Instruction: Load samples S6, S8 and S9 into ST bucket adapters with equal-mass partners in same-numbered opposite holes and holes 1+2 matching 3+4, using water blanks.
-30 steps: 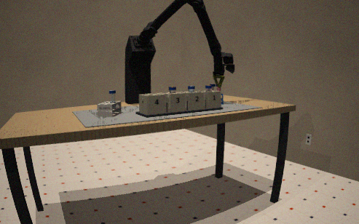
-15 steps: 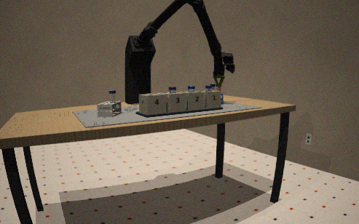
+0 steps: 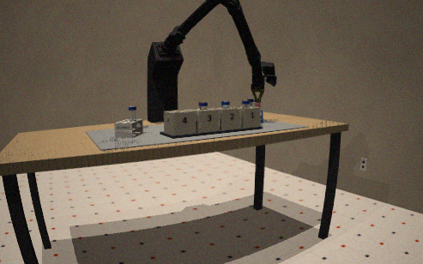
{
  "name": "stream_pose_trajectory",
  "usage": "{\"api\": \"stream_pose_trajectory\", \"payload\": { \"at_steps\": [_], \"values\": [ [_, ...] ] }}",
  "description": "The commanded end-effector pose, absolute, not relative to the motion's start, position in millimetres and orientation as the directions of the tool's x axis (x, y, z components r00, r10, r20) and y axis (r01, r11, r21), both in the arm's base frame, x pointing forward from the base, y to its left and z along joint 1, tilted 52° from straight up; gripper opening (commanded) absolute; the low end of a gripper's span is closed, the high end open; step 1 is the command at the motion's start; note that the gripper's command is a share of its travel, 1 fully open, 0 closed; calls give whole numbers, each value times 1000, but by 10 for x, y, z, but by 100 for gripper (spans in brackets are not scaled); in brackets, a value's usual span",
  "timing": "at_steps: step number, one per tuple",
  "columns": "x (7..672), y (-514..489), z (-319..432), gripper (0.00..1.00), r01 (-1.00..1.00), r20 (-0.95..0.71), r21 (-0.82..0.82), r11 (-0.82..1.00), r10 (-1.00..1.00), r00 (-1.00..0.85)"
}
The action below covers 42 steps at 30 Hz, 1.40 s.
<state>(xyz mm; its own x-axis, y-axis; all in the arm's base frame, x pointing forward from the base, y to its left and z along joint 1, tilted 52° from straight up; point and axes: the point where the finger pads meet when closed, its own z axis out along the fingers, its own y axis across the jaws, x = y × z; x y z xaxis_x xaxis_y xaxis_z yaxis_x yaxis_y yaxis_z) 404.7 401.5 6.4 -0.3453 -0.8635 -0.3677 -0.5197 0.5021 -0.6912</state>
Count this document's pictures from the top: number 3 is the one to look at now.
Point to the grey flat mat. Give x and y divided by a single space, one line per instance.
151 136

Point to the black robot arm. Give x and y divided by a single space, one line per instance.
170 46

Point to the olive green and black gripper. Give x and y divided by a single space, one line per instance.
254 89

